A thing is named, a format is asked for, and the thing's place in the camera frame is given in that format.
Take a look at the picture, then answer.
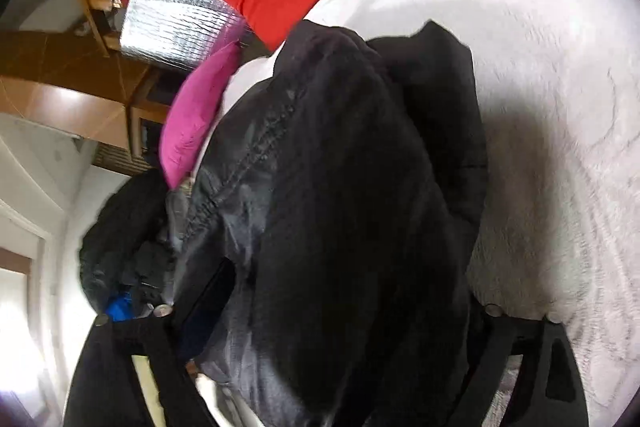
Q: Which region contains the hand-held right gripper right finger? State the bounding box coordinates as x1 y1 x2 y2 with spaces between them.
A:
440 303 592 427

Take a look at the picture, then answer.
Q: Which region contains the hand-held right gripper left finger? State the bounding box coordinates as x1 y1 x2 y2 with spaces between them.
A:
62 304 222 427

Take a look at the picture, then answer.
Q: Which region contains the black quilted jacket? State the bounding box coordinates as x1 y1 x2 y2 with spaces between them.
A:
167 19 492 427

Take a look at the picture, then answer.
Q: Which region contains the pile of dark clothes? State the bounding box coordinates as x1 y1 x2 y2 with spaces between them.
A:
77 167 175 323

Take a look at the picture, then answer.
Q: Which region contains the bright blue cloth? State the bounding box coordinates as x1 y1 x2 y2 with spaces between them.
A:
104 291 137 323

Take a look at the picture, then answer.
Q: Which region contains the window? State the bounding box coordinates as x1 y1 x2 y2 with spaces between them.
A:
0 247 53 413

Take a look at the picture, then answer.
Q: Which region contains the grey garment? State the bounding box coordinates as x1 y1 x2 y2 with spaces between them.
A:
166 188 195 258

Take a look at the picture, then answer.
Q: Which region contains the magenta pillow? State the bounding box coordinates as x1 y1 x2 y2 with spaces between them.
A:
159 38 247 188

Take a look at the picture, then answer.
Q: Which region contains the wooden cabinet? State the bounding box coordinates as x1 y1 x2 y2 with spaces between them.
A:
0 29 175 164

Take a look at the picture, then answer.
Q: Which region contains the white fleece blanket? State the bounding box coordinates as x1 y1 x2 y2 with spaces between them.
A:
220 0 640 427

